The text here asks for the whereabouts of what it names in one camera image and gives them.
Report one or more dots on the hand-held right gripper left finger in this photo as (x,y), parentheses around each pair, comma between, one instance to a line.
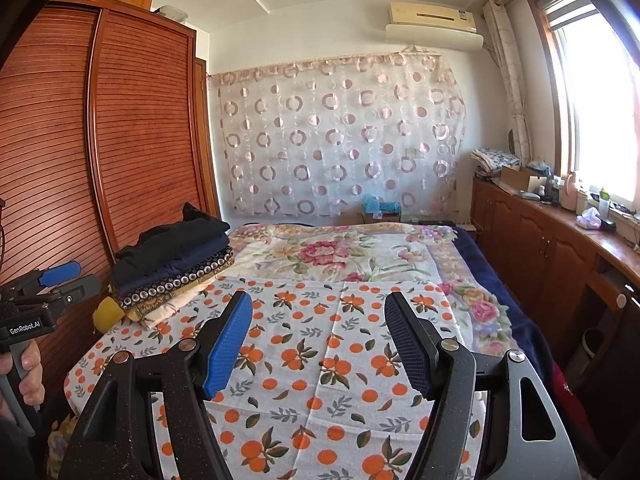
(227,345)

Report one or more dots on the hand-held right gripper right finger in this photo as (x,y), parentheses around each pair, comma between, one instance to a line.
(410,347)

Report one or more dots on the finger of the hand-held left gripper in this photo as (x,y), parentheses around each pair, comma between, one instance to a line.
(82,287)
(60,273)

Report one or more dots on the black t-shirt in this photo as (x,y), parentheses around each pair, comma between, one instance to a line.
(170,240)

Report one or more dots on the person's left hand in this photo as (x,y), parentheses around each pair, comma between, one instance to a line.
(31,375)

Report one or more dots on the folded yellow cloth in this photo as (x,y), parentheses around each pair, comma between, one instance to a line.
(107,315)

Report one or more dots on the folded beige cloth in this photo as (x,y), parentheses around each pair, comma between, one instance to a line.
(165,312)

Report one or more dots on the folded dark patterned cloth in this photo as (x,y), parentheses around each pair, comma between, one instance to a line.
(170,287)

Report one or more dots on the folded navy cloth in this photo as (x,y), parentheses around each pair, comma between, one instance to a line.
(200,258)

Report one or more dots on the orange-print bed sheet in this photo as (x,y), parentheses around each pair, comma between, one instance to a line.
(320,330)

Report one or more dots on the navy bedspread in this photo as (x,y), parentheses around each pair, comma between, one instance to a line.
(505,280)

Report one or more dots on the floral blanket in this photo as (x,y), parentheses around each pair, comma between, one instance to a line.
(320,255)

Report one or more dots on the blue tissue pack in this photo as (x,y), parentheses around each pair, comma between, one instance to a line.
(380,204)

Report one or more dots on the red cloth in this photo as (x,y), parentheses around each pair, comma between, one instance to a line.
(562,385)

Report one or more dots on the long wooden cabinet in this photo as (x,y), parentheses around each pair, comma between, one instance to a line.
(530,240)

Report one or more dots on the wooden slatted wardrobe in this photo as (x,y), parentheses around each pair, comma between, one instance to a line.
(145,135)

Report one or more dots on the grey trash bin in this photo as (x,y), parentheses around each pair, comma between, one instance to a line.
(587,355)

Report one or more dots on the cardboard box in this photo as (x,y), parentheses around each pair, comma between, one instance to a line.
(520,177)

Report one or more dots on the stack of folded fabrics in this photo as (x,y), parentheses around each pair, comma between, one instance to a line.
(492,160)

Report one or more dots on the white tissue pack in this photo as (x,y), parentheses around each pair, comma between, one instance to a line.
(589,220)

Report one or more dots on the pink jug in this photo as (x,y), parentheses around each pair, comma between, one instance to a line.
(569,192)

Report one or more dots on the circle-patterned sheer curtain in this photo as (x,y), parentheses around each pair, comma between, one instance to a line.
(325,135)

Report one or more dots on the green-capped bottle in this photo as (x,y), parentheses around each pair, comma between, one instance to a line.
(604,205)

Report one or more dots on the clear storage box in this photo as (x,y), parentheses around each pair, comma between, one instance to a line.
(171,14)

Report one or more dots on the beige window curtain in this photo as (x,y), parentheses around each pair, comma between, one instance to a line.
(505,60)

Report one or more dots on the window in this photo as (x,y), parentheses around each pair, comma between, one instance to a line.
(600,110)

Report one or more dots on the wall air conditioner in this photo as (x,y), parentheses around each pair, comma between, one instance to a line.
(432,22)

